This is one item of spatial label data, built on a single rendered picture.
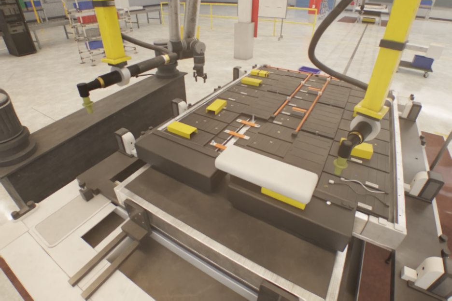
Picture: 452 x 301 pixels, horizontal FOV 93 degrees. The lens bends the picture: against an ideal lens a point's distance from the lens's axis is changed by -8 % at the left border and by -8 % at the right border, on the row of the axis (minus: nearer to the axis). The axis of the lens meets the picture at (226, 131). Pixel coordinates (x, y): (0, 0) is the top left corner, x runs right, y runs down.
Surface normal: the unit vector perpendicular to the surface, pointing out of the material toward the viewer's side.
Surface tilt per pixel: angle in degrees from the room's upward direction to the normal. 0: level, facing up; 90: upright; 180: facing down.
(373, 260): 0
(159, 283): 0
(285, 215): 90
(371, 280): 0
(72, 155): 90
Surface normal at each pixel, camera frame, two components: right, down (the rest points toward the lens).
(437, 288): -0.52, 0.46
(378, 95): -0.71, 0.38
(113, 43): 0.86, 0.27
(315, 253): 0.00, -0.84
